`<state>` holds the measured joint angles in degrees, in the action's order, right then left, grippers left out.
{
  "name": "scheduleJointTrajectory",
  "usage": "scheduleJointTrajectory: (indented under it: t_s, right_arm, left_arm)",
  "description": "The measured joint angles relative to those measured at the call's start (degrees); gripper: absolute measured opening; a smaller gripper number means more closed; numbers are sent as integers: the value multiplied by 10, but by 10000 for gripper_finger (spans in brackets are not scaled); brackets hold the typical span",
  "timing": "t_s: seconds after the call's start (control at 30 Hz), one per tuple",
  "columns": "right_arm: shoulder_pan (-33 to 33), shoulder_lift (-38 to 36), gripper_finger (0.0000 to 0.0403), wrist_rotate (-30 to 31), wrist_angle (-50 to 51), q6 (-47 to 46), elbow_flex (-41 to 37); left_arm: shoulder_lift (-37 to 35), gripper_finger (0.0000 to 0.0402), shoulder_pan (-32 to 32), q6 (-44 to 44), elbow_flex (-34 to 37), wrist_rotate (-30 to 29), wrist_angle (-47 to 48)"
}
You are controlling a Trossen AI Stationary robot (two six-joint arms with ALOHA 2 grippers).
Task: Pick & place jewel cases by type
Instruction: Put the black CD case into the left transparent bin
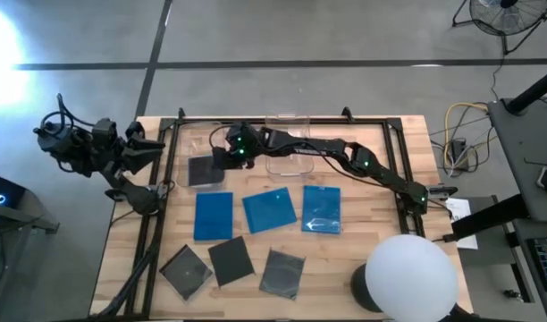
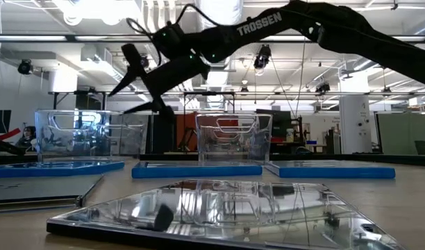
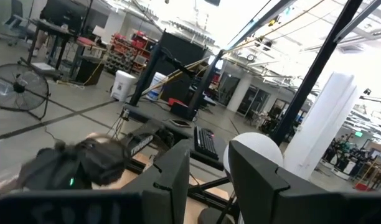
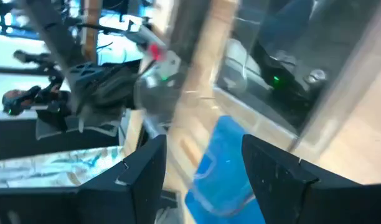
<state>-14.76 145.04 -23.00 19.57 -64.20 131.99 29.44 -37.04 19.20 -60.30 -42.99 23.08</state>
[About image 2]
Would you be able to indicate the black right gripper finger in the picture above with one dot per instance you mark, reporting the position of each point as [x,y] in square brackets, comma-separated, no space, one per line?
[132,59]
[165,110]

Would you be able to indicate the blue jewel case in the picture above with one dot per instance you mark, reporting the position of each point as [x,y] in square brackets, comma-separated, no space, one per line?
[198,172]
[42,172]
[337,172]

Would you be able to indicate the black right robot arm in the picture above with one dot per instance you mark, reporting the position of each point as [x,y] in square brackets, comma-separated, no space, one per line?
[355,34]

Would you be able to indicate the black ceiling spotlight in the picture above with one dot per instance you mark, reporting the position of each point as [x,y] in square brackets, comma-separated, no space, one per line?
[145,62]
[262,57]
[25,67]
[323,87]

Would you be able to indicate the clear plastic bin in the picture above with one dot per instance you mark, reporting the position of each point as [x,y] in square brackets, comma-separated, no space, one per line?
[233,146]
[59,139]

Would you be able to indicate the person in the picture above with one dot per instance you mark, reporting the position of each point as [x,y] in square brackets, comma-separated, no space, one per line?
[27,133]

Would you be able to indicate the black and red equipment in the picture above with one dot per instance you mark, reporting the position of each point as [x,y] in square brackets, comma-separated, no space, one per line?
[7,147]

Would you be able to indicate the white round pillar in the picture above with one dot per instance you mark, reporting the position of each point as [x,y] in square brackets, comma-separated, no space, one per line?
[355,121]

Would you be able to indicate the dark office chair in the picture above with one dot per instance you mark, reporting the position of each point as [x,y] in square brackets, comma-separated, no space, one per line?
[424,147]

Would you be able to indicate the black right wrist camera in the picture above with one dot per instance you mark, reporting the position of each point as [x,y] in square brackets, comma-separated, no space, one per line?
[169,38]

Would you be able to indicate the black overhead rail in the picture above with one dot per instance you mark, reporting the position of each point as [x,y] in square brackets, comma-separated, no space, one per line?
[42,38]

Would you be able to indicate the green partition wall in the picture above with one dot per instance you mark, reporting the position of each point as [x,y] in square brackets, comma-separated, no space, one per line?
[400,132]

